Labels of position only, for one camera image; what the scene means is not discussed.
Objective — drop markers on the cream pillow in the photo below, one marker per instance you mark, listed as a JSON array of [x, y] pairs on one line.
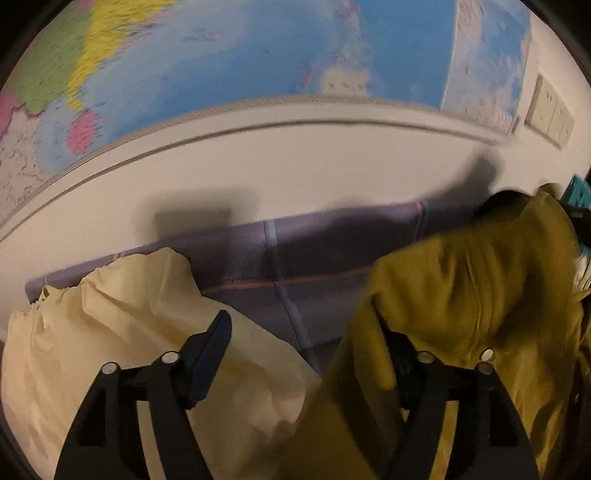
[[130, 312]]

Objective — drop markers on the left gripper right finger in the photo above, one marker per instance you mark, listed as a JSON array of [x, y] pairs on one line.
[[467, 411]]

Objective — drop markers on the olive brown jacket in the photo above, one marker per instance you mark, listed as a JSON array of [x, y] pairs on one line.
[[500, 291]]

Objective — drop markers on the white network wall plate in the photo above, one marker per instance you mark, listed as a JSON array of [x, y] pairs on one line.
[[566, 131]]

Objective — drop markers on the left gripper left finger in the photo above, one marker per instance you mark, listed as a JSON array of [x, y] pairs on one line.
[[104, 439]]

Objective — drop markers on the colourful wall map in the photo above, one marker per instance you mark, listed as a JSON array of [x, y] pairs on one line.
[[103, 69]]

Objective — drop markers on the teal plastic storage rack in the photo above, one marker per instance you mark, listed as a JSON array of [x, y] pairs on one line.
[[575, 201]]

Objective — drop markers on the purple plaid bed sheet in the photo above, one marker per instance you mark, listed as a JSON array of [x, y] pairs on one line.
[[299, 278]]

